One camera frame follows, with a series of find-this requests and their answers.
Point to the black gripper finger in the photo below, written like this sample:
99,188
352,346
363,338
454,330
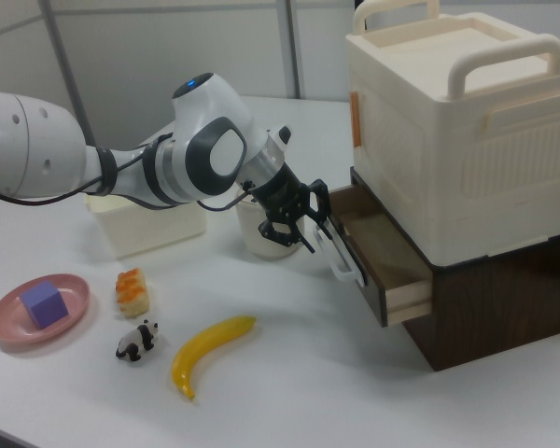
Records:
275,231
318,198

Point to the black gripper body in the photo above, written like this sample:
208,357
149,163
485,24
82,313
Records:
280,193

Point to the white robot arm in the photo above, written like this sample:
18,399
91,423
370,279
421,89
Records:
205,116

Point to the open cream plastic container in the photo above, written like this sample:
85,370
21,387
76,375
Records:
144,233

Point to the small white lidded bin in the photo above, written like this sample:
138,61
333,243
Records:
249,228

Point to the yellow toy banana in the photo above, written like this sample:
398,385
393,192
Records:
205,345

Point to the orange glazed toy bread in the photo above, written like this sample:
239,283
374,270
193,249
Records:
133,294

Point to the black white panda figurine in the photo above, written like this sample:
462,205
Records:
137,343

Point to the dark brown wooden cabinet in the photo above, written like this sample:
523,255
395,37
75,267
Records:
494,317

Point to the purple foam cube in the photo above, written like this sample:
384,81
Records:
44,305

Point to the pink plastic plate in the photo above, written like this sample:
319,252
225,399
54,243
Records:
9,322

